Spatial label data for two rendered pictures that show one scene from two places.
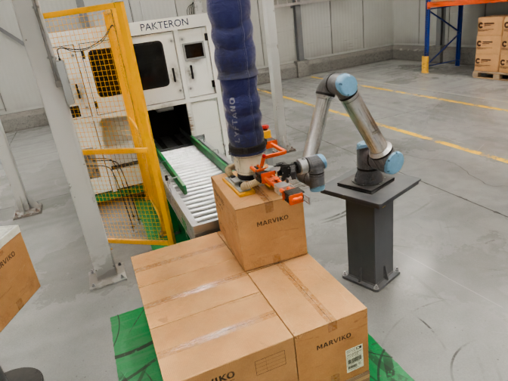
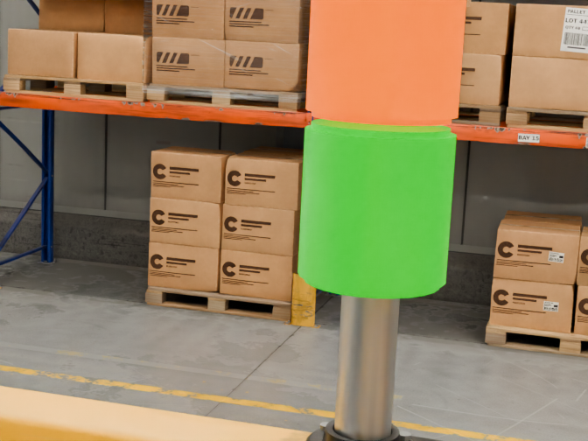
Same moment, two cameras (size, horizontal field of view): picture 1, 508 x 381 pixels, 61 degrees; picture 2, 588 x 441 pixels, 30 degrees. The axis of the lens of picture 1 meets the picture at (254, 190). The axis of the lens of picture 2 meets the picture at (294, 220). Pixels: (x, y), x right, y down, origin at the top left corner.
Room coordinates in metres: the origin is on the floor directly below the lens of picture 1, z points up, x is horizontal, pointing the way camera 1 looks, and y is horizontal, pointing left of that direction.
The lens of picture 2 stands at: (3.67, 1.24, 2.25)
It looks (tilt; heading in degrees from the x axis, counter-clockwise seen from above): 10 degrees down; 305
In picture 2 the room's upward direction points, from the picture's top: 3 degrees clockwise
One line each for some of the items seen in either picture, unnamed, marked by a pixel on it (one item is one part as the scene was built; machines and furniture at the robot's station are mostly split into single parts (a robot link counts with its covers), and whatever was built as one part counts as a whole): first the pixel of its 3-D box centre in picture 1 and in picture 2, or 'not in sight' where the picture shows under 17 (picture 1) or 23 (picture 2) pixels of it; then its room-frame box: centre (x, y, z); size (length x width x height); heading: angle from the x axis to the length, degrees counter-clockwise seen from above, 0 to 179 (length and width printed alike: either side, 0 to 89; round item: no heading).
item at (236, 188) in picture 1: (237, 183); not in sight; (2.46, 0.09, 0.97); 0.34 x 0.10 x 0.05; 19
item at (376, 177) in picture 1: (368, 172); not in sight; (2.70, -0.79, 0.82); 0.19 x 0.19 x 0.10
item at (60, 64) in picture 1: (66, 82); not in sight; (3.21, 1.23, 1.62); 0.20 x 0.05 x 0.30; 19
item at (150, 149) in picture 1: (110, 144); not in sight; (3.52, 1.13, 1.05); 0.87 x 0.10 x 2.10; 71
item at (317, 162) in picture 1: (314, 163); not in sight; (2.35, -0.37, 1.07); 0.12 x 0.09 x 0.10; 109
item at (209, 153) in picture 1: (213, 153); not in sight; (4.33, 0.37, 0.60); 1.60 x 0.10 x 0.09; 19
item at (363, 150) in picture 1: (369, 153); not in sight; (2.70, -0.79, 0.96); 0.17 x 0.15 x 0.18; 23
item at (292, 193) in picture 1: (292, 196); not in sight; (1.92, -0.18, 1.08); 0.08 x 0.07 x 0.05; 19
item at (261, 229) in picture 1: (256, 212); not in sight; (2.47, 0.00, 0.75); 0.60 x 0.40 x 0.40; 15
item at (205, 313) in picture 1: (235, 307); not in sight; (2.08, 0.20, 0.34); 1.20 x 1.00 x 0.40; 19
